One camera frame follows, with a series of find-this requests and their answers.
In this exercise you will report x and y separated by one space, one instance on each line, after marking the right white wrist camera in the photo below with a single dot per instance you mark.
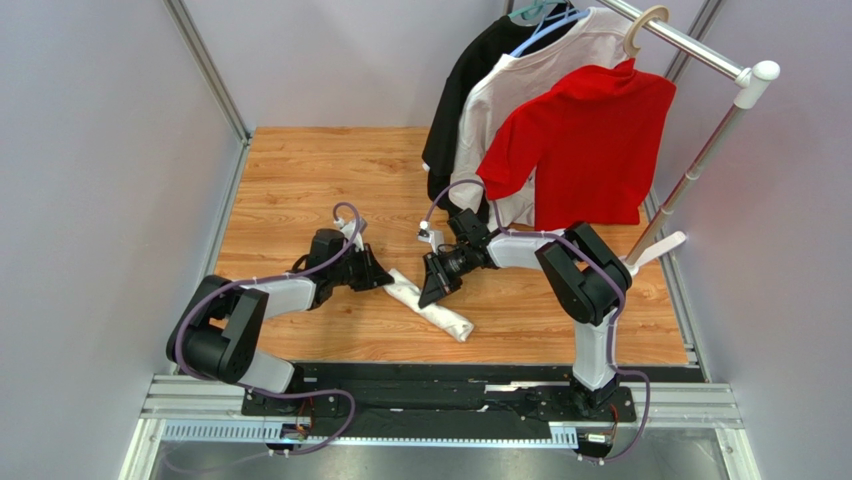
427 234

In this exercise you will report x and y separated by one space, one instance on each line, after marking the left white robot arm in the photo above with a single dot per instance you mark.
218 334

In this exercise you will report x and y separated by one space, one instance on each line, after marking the red t-shirt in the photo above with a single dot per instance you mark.
590 144

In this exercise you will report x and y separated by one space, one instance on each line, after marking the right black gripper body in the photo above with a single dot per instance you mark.
440 267

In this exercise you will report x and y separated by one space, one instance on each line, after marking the white flower print t-shirt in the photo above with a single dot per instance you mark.
594 40

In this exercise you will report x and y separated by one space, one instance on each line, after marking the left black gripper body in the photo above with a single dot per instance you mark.
349 270

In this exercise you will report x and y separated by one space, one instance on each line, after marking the blue hanger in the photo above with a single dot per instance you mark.
549 25

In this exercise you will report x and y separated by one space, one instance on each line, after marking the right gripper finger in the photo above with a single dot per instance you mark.
438 281
452 272

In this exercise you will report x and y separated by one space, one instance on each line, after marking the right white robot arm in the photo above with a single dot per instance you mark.
588 280

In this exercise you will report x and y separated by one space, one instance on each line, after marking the wooden hanger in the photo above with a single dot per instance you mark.
656 12

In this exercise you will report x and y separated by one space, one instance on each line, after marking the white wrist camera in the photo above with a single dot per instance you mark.
353 231
427 234

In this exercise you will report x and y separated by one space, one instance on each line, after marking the white cloth napkin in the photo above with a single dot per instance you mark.
406 292

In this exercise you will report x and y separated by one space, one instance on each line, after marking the black t-shirt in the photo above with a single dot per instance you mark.
477 60

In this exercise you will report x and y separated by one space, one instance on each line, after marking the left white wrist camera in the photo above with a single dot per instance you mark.
353 231

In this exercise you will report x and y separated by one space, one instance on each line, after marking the teal hanger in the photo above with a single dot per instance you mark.
535 13

